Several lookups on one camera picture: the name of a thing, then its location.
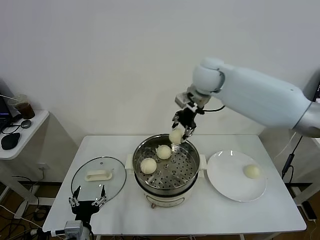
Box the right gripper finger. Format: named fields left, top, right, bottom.
left=171, top=113, right=180, bottom=131
left=181, top=124, right=198, bottom=144

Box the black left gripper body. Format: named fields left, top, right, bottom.
left=71, top=201, right=101, bottom=222

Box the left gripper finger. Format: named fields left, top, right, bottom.
left=91, top=184, right=108, bottom=208
left=68, top=185, right=82, bottom=208

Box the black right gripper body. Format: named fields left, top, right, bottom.
left=175, top=108, right=198, bottom=129

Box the white steamed baozi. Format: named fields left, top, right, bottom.
left=242, top=164, right=261, bottom=180
left=169, top=128, right=184, bottom=145
left=156, top=144, right=173, bottom=161
left=139, top=157, right=158, bottom=175

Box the glass lid with cream handle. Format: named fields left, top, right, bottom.
left=70, top=156, right=128, bottom=206

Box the stainless steel steamer basket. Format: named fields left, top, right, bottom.
left=124, top=134, right=208, bottom=198

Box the white round plate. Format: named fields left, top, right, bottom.
left=206, top=149, right=268, bottom=203

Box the cream electric pot base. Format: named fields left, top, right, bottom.
left=134, top=172, right=199, bottom=210

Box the black computer mouse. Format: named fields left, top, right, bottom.
left=0, top=132, right=21, bottom=151

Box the white side table with mouse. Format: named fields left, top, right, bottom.
left=0, top=109, right=80, bottom=220

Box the plastic cup of iced coffee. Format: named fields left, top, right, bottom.
left=13, top=94, right=36, bottom=120

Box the dark laptop beside coffee cup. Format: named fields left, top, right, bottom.
left=0, top=93, right=15, bottom=125

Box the black floor power strip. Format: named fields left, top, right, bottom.
left=301, top=201, right=318, bottom=221

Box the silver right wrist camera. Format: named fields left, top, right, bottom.
left=174, top=91, right=191, bottom=109

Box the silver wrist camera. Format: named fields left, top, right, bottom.
left=174, top=91, right=191, bottom=109
left=64, top=220, right=84, bottom=237

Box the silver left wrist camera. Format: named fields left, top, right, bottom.
left=64, top=220, right=84, bottom=237

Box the white charging cable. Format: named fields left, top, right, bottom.
left=274, top=132, right=297, bottom=163

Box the black cable on side table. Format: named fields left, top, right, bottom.
left=1, top=121, right=23, bottom=136

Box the black cable with adapter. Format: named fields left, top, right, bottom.
left=281, top=134, right=305, bottom=179

